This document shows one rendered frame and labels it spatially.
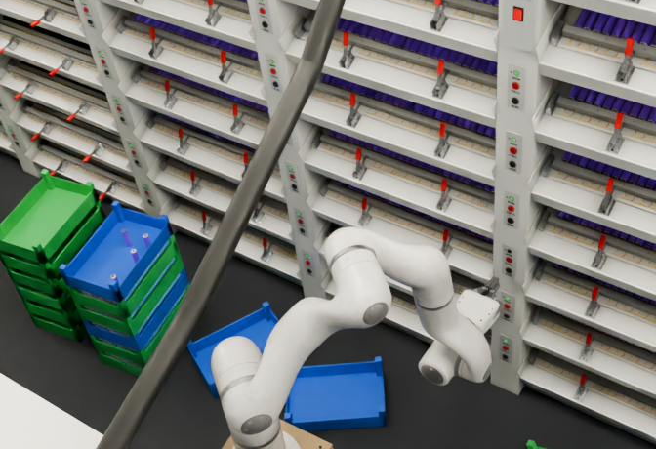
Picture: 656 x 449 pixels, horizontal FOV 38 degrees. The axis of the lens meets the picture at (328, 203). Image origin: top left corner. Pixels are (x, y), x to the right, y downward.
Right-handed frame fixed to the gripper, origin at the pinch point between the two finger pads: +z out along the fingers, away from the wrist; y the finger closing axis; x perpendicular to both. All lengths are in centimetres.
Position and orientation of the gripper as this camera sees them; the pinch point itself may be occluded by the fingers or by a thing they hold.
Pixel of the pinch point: (492, 285)
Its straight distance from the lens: 252.3
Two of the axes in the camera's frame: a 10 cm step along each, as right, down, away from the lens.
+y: 8.3, 3.3, -4.5
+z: 5.5, -6.3, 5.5
